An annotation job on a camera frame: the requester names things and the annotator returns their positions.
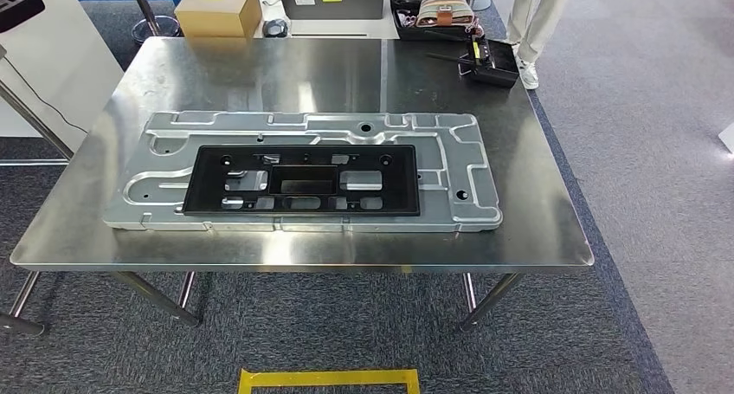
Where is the black plastic plate bracket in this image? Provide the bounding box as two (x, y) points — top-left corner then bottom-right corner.
(181, 144), (422, 218)

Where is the steel workbench table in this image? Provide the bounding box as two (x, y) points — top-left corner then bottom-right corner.
(10, 36), (596, 334)

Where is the stamped silver metal plate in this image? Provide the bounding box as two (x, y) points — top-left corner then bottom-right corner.
(103, 110), (505, 234)

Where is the black round device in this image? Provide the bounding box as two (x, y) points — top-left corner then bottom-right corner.
(261, 18), (290, 39)

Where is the yellow floor tape square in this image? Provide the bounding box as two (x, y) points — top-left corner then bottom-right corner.
(237, 369), (422, 394)

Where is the striped fabric pouch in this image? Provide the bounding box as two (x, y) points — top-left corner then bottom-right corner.
(415, 0), (477, 29)

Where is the brown cardboard box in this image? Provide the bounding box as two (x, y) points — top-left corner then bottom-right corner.
(174, 0), (264, 39)

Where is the person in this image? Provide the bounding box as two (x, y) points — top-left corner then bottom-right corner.
(504, 0), (578, 91)

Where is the metal pole stand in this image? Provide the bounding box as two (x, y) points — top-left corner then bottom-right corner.
(125, 0), (184, 45)

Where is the large white cabinet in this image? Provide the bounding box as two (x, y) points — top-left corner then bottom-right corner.
(0, 0), (125, 154)

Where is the black foam tray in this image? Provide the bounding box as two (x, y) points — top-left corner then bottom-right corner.
(0, 0), (47, 34)

